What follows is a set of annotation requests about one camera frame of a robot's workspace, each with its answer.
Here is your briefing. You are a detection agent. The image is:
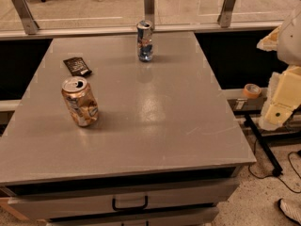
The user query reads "upper grey drawer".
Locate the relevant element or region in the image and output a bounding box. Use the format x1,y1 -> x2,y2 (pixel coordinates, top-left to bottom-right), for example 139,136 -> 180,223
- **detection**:
8,178 -> 239,219

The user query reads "right metal bracket post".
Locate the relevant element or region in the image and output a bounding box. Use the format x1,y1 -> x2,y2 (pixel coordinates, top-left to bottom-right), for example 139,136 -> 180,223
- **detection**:
217,0 -> 236,28

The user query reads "orange soda can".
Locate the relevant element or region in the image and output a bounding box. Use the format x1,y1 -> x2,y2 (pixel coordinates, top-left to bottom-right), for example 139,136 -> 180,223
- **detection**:
61,76 -> 99,127

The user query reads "black metal stand leg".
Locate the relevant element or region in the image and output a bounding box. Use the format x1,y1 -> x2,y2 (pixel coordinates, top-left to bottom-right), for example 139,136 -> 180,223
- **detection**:
245,114 -> 282,177

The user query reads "lower grey drawer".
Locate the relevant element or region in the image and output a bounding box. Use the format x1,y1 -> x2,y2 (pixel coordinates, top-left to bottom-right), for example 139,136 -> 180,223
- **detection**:
46,207 -> 219,226

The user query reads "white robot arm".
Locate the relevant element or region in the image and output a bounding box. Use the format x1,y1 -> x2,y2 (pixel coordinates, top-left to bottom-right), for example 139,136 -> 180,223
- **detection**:
257,5 -> 301,131

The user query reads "redbull can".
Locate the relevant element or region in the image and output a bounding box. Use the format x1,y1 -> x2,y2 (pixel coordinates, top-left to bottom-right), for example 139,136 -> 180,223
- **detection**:
136,20 -> 153,62

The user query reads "white shoe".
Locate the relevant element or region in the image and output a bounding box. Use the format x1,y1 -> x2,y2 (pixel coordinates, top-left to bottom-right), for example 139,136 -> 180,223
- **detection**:
277,199 -> 301,226

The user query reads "orange tape roll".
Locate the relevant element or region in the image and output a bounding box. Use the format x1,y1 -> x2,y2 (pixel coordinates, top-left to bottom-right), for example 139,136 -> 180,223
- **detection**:
243,84 -> 261,99

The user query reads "black floor cable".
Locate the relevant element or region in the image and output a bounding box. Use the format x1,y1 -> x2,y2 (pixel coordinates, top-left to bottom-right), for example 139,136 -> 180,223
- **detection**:
247,138 -> 301,195

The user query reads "grey drawer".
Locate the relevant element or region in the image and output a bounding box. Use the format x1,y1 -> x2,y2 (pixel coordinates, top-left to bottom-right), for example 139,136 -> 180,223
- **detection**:
8,178 -> 239,219
46,207 -> 219,226

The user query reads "metal bracket post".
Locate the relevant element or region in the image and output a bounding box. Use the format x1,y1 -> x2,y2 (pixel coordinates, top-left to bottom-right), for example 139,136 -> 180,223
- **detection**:
217,0 -> 236,28
144,0 -> 155,24
11,0 -> 40,35

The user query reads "left metal bracket post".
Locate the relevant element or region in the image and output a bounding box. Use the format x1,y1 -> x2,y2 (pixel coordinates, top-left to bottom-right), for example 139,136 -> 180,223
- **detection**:
11,0 -> 40,35

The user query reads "black drawer handle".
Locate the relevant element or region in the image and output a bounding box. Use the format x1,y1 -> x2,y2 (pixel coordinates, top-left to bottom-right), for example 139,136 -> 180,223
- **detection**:
111,196 -> 149,212

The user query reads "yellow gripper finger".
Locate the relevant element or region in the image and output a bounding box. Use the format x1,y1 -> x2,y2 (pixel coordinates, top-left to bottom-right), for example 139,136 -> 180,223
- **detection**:
259,65 -> 301,131
257,26 -> 280,52

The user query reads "middle metal bracket post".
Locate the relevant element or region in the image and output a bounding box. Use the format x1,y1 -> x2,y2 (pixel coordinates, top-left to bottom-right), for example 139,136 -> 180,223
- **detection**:
144,0 -> 155,24

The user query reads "black snack packet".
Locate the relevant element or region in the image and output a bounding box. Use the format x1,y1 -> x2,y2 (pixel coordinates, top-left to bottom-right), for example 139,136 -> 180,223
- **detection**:
64,57 -> 92,77

